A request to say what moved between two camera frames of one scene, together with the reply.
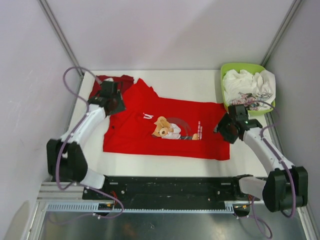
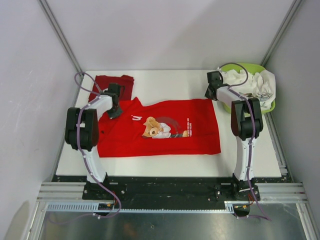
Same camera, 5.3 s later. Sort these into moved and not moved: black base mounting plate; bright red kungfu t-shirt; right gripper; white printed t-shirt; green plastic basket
Moved: bright red kungfu t-shirt; right gripper
Not moved: black base mounting plate; green plastic basket; white printed t-shirt
